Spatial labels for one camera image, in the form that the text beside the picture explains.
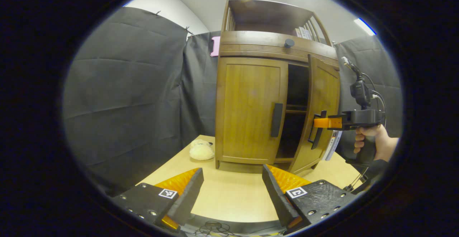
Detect black backdrop cloth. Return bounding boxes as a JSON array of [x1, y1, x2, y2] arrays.
[[63, 7, 404, 196]]

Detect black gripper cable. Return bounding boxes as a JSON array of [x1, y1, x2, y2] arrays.
[[362, 73, 387, 126]]

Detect beige plush toy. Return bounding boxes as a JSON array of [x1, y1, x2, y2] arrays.
[[189, 139, 216, 161]]

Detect wooden drawer with black knob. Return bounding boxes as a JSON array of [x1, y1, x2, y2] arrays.
[[219, 31, 339, 69]]

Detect white blue cover book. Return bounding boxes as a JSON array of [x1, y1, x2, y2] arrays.
[[325, 130, 343, 161]]

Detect wooden double-door shoe cabinet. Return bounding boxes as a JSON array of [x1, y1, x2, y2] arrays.
[[214, 0, 341, 175]]

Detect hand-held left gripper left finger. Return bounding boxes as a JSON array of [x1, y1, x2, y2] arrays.
[[111, 168, 204, 232]]

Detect wooden shoe cabinet door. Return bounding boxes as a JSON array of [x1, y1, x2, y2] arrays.
[[289, 54, 341, 175], [217, 57, 288, 165]]

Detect small ceiling light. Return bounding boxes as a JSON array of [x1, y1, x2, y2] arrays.
[[353, 18, 377, 37]]

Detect black floor cables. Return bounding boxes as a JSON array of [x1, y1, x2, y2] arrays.
[[194, 221, 233, 236]]

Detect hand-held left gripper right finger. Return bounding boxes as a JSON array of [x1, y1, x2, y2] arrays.
[[262, 164, 357, 234]]

